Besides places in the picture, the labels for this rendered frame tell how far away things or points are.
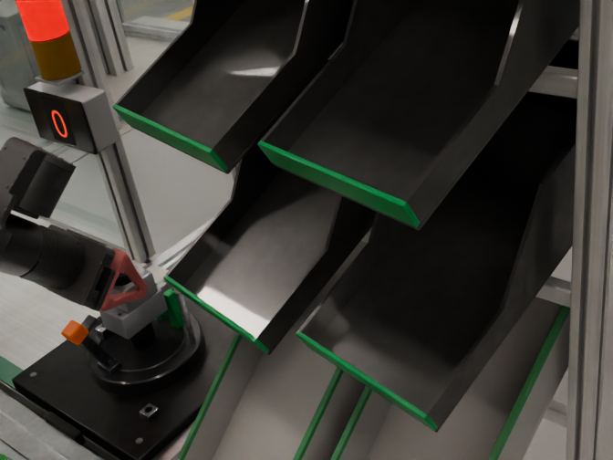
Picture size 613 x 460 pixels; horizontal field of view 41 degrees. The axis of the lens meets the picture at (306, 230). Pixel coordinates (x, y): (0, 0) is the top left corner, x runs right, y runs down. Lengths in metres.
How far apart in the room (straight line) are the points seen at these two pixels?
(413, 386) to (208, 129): 0.23
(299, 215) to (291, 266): 0.05
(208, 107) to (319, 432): 0.29
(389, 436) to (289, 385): 0.11
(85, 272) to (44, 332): 0.35
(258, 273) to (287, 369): 0.14
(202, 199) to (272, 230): 0.84
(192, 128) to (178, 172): 1.06
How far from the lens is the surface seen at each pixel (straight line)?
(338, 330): 0.63
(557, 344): 0.64
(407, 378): 0.59
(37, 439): 1.00
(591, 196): 0.55
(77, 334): 0.93
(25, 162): 0.81
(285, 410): 0.79
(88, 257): 0.88
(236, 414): 0.83
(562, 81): 0.52
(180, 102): 0.63
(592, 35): 0.51
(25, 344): 1.22
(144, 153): 1.77
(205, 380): 0.97
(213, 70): 0.64
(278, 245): 0.69
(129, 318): 0.96
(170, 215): 1.51
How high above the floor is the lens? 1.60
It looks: 32 degrees down
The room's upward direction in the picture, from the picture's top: 10 degrees counter-clockwise
